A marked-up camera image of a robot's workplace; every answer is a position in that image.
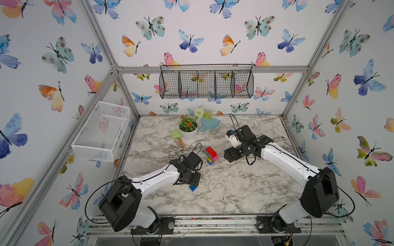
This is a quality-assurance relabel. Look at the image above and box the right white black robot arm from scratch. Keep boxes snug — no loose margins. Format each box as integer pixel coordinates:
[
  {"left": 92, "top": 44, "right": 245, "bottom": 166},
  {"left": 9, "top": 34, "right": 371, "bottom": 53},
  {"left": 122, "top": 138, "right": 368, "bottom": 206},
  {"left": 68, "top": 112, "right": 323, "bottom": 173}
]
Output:
[{"left": 224, "top": 125, "right": 340, "bottom": 231}]

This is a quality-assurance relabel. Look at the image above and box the black wire wall basket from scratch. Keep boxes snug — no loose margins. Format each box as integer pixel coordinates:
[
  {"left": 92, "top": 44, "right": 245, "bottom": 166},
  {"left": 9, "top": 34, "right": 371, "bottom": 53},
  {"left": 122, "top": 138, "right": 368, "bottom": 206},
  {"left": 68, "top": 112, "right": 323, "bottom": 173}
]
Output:
[{"left": 157, "top": 64, "right": 254, "bottom": 99}]

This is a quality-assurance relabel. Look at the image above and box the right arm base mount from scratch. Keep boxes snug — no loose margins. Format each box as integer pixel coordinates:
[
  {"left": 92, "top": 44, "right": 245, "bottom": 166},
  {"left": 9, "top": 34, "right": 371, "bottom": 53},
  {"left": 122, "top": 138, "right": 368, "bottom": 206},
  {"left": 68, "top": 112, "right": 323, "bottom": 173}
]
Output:
[{"left": 255, "top": 206, "right": 301, "bottom": 234}]

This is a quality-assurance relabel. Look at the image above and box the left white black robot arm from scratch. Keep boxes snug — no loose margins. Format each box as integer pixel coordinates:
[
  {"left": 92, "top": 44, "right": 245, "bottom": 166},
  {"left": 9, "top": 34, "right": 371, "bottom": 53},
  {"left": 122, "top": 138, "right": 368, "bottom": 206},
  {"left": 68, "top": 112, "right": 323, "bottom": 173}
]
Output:
[{"left": 98, "top": 152, "right": 203, "bottom": 234}]

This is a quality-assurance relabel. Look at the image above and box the red long lego brick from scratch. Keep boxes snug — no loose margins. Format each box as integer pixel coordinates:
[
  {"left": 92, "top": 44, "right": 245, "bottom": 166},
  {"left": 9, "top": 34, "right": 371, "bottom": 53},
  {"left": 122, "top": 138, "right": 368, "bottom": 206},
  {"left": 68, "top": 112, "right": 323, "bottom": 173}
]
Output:
[{"left": 206, "top": 147, "right": 217, "bottom": 158}]

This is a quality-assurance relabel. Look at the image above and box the teal whale shaped dish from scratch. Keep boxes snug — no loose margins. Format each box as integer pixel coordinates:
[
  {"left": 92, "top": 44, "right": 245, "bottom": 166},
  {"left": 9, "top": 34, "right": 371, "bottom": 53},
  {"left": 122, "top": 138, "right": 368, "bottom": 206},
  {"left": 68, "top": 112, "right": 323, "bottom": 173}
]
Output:
[{"left": 200, "top": 117, "right": 221, "bottom": 132}]

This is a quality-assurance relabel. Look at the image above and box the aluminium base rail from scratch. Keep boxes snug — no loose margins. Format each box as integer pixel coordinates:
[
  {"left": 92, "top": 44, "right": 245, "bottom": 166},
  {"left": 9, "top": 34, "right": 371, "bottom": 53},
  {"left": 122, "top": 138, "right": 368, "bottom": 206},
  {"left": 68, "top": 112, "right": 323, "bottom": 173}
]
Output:
[{"left": 87, "top": 214, "right": 347, "bottom": 238}]

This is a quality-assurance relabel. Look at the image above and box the white pot with flowers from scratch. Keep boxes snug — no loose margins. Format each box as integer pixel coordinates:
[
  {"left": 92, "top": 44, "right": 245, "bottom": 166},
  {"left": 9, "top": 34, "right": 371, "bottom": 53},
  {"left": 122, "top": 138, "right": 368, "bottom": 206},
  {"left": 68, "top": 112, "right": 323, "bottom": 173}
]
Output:
[{"left": 179, "top": 106, "right": 213, "bottom": 141}]

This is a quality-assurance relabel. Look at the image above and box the white mesh wall basket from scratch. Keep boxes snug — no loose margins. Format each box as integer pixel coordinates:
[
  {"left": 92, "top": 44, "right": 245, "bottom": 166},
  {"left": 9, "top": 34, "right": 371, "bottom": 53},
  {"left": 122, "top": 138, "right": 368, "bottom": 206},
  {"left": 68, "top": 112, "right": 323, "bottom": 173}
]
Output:
[{"left": 71, "top": 101, "right": 130, "bottom": 162}]

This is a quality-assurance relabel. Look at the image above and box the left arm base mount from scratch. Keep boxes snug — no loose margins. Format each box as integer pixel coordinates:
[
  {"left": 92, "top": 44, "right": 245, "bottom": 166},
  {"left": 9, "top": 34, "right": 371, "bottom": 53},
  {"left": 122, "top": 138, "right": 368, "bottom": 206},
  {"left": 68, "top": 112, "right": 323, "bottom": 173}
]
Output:
[{"left": 131, "top": 217, "right": 175, "bottom": 235}]

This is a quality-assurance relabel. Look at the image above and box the green toy rake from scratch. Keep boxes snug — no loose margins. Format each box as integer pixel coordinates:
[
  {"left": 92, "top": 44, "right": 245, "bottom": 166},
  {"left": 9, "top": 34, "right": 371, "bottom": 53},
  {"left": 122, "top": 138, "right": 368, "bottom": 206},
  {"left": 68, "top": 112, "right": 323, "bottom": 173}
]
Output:
[{"left": 170, "top": 129, "right": 185, "bottom": 148}]

